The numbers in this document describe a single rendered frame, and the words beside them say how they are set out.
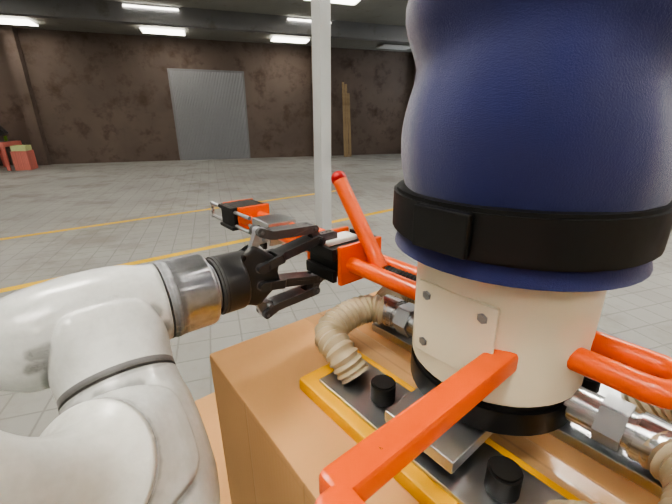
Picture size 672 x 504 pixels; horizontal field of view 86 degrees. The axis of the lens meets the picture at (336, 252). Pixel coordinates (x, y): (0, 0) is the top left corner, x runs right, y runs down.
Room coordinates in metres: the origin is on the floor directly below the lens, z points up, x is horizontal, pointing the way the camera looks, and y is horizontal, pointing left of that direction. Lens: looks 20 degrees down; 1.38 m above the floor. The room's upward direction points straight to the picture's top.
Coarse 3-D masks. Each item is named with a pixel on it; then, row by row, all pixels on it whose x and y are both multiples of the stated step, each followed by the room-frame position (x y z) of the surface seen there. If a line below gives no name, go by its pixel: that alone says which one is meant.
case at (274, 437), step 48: (288, 336) 0.50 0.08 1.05; (240, 384) 0.38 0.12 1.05; (288, 384) 0.38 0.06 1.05; (240, 432) 0.37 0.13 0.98; (288, 432) 0.31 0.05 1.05; (336, 432) 0.31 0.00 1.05; (240, 480) 0.39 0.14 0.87; (288, 480) 0.27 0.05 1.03; (576, 480) 0.25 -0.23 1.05; (624, 480) 0.25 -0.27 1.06
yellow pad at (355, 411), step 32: (320, 384) 0.36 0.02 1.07; (352, 384) 0.36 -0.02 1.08; (384, 384) 0.33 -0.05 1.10; (352, 416) 0.31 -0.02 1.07; (384, 416) 0.30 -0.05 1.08; (480, 448) 0.26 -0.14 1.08; (416, 480) 0.23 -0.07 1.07; (448, 480) 0.23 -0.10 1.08; (480, 480) 0.23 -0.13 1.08; (512, 480) 0.21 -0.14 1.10; (544, 480) 0.23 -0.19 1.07
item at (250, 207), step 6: (228, 204) 0.79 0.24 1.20; (234, 204) 0.79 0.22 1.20; (240, 204) 0.79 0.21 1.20; (246, 204) 0.79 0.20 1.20; (252, 204) 0.79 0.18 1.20; (258, 204) 0.79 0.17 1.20; (264, 204) 0.79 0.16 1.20; (240, 210) 0.75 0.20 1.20; (246, 210) 0.76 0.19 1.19; (252, 210) 0.77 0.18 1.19; (258, 210) 0.78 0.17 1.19; (264, 210) 0.79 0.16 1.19; (252, 216) 0.77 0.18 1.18; (240, 222) 0.75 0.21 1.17; (246, 228) 0.76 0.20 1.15
